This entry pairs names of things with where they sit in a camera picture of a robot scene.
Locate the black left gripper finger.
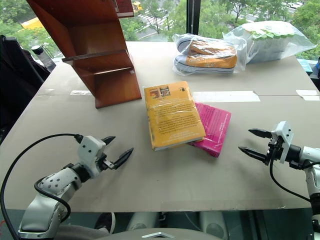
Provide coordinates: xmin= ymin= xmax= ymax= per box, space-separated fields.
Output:
xmin=113 ymin=147 xmax=135 ymax=171
xmin=100 ymin=135 xmax=117 ymax=147

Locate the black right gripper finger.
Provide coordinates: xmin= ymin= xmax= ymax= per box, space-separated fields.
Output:
xmin=237 ymin=146 xmax=270 ymax=166
xmin=247 ymin=128 xmax=273 ymax=139

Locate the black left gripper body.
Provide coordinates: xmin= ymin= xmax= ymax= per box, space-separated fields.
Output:
xmin=99 ymin=153 xmax=117 ymax=172

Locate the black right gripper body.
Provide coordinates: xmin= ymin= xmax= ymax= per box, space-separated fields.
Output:
xmin=265 ymin=136 xmax=285 ymax=166

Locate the pink paperback book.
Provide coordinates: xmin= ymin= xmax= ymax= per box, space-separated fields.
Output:
xmin=188 ymin=101 xmax=232 ymax=159

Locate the yellow paperback book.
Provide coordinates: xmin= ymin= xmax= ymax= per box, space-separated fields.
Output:
xmin=143 ymin=81 xmax=207 ymax=152

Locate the brown wooden bookshelf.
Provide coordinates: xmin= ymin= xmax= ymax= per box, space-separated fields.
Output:
xmin=26 ymin=0 xmax=143 ymax=109

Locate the dark red book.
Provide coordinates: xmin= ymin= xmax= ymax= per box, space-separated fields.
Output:
xmin=115 ymin=0 xmax=135 ymax=18

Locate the long white tape strip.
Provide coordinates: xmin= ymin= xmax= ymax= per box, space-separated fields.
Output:
xmin=193 ymin=90 xmax=261 ymax=103

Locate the small white tape strip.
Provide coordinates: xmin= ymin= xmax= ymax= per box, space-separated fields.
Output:
xmin=70 ymin=89 xmax=92 ymax=96

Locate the black shoe with white sole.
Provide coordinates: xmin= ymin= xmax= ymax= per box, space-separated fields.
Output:
xmin=94 ymin=212 xmax=117 ymax=235

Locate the short white tape strip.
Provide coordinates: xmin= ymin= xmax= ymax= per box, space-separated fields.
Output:
xmin=295 ymin=89 xmax=320 ymax=102

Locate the grey rounded cylinder shape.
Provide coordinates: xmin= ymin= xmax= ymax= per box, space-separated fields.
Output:
xmin=199 ymin=211 xmax=229 ymax=240
xmin=125 ymin=211 xmax=161 ymax=232

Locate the clear plastic shoe bag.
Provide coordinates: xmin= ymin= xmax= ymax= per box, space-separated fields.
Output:
xmin=171 ymin=33 xmax=248 ymax=77

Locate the blue box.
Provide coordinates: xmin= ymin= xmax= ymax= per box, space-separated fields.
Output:
xmin=298 ymin=56 xmax=320 ymax=76

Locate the orange canvas sneaker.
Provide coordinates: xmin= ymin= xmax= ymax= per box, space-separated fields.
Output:
xmin=173 ymin=51 xmax=238 ymax=75
xmin=176 ymin=34 xmax=238 ymax=58

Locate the white and green item stack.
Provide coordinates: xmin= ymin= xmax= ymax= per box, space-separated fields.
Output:
xmin=245 ymin=23 xmax=296 ymax=64

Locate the large clear plastic bag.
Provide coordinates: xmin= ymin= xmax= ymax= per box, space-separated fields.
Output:
xmin=222 ymin=20 xmax=317 ymax=65

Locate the clear bottle with black cap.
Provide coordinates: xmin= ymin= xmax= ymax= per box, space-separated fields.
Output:
xmin=30 ymin=45 xmax=57 ymax=74

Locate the black chair with jacket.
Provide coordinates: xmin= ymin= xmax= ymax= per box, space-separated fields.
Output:
xmin=0 ymin=34 xmax=51 ymax=142

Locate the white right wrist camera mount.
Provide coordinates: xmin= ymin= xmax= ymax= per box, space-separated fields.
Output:
xmin=270 ymin=120 xmax=295 ymax=165

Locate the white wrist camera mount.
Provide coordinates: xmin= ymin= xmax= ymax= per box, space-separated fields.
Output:
xmin=76 ymin=135 xmax=108 ymax=179
xmin=270 ymin=120 xmax=295 ymax=165

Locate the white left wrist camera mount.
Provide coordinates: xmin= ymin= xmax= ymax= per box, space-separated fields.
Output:
xmin=76 ymin=135 xmax=108 ymax=179

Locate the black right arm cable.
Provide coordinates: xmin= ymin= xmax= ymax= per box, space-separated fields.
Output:
xmin=269 ymin=158 xmax=312 ymax=204

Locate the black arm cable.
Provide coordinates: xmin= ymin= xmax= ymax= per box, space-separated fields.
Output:
xmin=269 ymin=158 xmax=312 ymax=204
xmin=0 ymin=133 xmax=84 ymax=240

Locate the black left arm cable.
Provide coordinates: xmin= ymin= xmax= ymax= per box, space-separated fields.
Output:
xmin=0 ymin=133 xmax=84 ymax=240

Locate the black window frame post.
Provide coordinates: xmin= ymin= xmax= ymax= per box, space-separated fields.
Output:
xmin=186 ymin=0 xmax=201 ymax=36

